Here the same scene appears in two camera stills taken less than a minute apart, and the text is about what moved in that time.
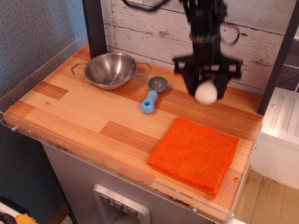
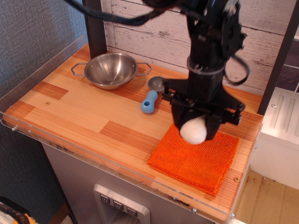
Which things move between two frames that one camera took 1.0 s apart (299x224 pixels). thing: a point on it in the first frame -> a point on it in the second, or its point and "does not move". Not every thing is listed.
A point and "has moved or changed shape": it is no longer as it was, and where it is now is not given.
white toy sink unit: x=275 y=153 does not move
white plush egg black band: x=206 y=93 has moved or changed shape
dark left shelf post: x=95 y=27 does not move
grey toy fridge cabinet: x=96 y=194 does not move
